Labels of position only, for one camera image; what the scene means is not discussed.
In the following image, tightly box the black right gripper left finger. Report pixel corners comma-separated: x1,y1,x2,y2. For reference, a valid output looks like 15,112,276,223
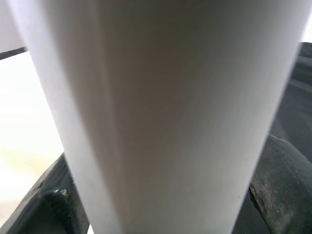
0,153,91,234

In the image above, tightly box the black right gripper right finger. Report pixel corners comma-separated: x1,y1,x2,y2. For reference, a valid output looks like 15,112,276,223
231,133,312,234

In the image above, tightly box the cream plastic table top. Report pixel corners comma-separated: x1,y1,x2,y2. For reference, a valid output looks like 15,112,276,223
0,52,68,198

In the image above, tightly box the white plastic table leg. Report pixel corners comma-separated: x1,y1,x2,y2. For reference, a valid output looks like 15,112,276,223
6,0,311,234

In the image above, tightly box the black cloth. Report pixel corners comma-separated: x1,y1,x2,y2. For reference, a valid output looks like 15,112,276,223
0,42,312,161

